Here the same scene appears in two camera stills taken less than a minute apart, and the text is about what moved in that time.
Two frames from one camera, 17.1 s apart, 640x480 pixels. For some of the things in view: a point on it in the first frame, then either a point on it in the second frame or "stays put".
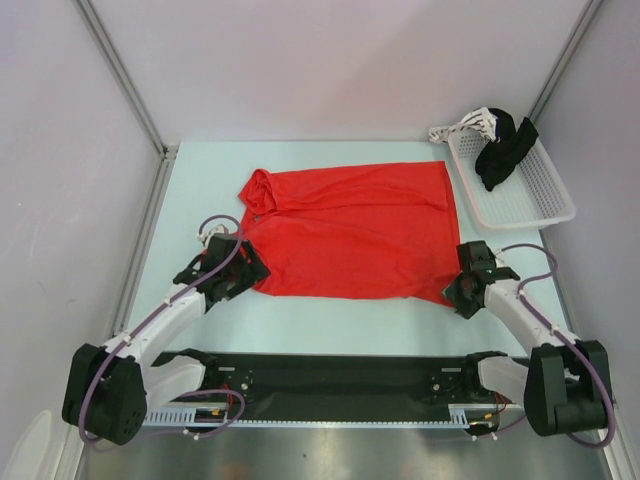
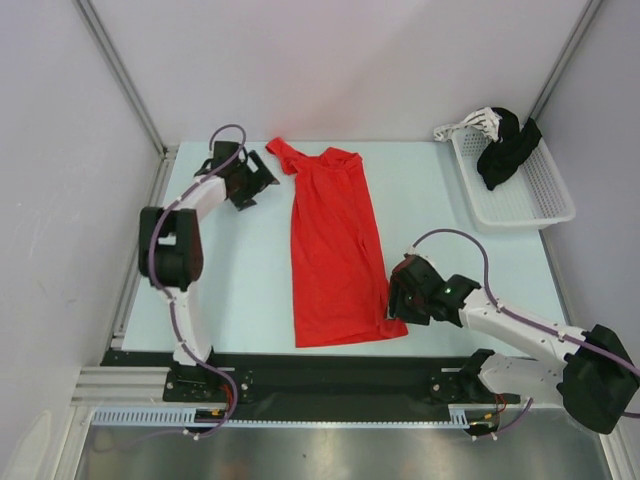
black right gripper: [465, 309] to [397, 308]
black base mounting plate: [347, 380] stays put
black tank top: [500, 156] stays put
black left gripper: [254, 271] to [266, 180]
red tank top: [369, 230] to [337, 271]
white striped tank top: [480, 120] stays put
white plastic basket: [532, 196] stays put
